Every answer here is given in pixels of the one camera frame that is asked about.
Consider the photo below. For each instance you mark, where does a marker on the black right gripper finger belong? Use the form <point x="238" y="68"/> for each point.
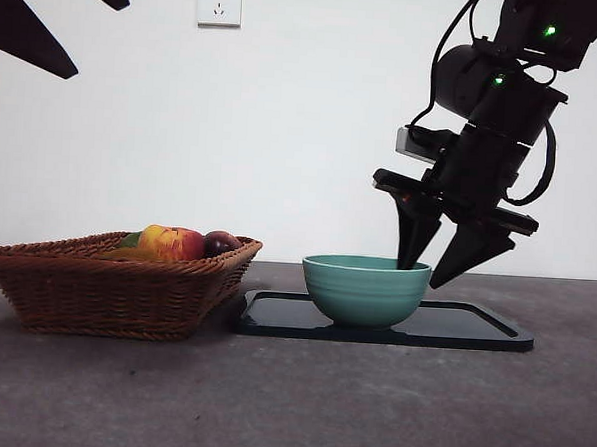
<point x="469" y="252"/>
<point x="416" y="229"/>

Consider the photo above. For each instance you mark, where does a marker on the teal ribbed bowl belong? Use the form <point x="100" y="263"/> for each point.
<point x="365" y="297"/>

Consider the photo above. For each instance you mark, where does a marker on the brown kiwifruit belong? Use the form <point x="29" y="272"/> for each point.
<point x="124" y="253"/>

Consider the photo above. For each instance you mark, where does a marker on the black rectangular tray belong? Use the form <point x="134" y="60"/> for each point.
<point x="273" y="320"/>

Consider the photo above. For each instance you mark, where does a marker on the dark red plum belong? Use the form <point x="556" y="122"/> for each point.
<point x="220" y="244"/>

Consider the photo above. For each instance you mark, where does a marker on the red and yellow apple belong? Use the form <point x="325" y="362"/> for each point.
<point x="172" y="243"/>

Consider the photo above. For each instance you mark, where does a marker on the green fruit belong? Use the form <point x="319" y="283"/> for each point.
<point x="131" y="240"/>

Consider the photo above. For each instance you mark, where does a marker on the brown wicker basket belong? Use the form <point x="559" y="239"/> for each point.
<point x="99" y="293"/>

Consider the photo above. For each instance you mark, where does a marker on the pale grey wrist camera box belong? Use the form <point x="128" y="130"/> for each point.
<point x="415" y="149"/>

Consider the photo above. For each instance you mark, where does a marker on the white wall power socket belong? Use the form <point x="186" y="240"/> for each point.
<point x="220" y="6"/>

